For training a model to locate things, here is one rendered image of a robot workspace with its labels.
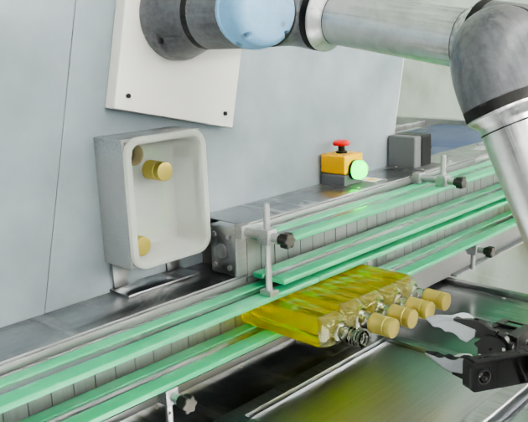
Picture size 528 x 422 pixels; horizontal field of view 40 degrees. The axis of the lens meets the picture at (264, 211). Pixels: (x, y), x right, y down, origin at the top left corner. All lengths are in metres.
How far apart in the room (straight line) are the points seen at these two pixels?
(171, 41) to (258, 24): 0.18
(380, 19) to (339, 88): 0.59
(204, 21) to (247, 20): 0.08
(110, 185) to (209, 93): 0.28
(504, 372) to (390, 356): 0.39
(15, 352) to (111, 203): 0.30
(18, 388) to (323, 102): 0.95
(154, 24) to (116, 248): 0.38
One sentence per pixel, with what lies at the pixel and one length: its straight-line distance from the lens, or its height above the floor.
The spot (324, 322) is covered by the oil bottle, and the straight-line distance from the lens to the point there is 1.22.
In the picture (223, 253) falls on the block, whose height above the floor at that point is 0.86.
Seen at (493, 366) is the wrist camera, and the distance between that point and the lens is 1.09.
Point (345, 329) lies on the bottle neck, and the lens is 1.22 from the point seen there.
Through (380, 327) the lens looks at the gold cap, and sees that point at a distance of 1.23.
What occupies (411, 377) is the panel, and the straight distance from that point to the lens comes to 1.37.
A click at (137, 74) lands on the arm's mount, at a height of 0.78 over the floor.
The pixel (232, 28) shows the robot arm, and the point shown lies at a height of 0.98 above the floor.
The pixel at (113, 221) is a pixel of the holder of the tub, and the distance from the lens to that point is 1.24.
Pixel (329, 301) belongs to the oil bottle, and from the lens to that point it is 1.28.
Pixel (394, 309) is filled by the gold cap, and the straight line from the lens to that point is 1.29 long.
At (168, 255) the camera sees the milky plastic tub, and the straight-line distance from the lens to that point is 1.26.
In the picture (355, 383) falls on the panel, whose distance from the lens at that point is 1.34.
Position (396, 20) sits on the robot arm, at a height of 1.17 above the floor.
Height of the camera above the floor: 1.79
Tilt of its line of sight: 42 degrees down
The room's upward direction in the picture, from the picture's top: 100 degrees clockwise
